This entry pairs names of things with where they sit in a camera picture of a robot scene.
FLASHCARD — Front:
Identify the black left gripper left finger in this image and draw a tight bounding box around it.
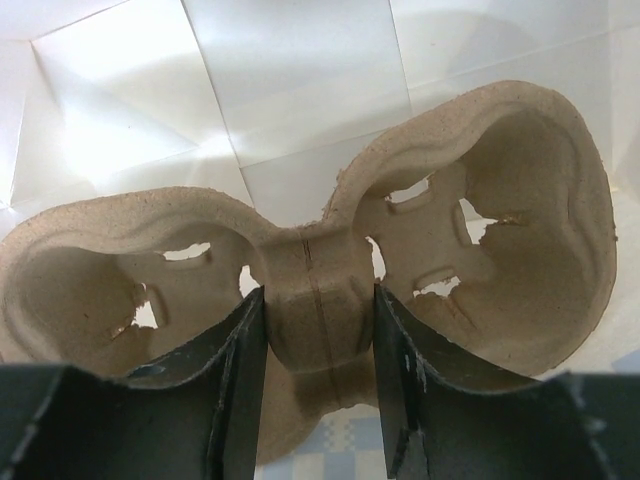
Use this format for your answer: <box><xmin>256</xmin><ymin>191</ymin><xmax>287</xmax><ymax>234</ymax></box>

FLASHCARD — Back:
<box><xmin>1</xmin><ymin>288</ymin><xmax>266</xmax><ymax>479</ymax></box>

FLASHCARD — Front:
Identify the checkered paper takeout bag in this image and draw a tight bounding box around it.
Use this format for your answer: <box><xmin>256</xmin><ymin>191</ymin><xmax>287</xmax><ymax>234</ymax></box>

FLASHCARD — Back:
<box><xmin>0</xmin><ymin>0</ymin><xmax>640</xmax><ymax>480</ymax></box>

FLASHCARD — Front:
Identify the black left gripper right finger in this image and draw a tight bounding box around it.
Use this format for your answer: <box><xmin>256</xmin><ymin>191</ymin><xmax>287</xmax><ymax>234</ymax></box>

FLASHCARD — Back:
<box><xmin>373</xmin><ymin>287</ymin><xmax>639</xmax><ymax>479</ymax></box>

